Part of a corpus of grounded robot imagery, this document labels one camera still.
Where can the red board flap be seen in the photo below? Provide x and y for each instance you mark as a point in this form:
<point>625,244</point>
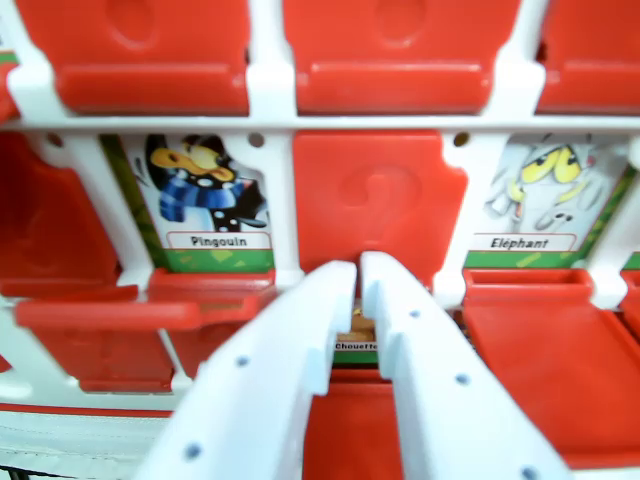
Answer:
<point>590,65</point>
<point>150,60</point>
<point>175,292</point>
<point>350,435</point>
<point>325,200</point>
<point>390,60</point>
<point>45,215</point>
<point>110,360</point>
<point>550,360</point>

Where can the owl picture card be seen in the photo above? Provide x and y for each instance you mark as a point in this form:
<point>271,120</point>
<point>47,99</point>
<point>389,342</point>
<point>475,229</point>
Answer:
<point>355,346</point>

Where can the penguin picture card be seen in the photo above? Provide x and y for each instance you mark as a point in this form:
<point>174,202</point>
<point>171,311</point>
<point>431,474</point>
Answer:
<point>210,200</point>

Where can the elephant picture card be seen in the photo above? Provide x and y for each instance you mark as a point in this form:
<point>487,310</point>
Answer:
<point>540,200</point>

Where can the red and white game board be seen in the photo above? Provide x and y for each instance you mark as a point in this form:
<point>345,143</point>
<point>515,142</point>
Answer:
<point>270,122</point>

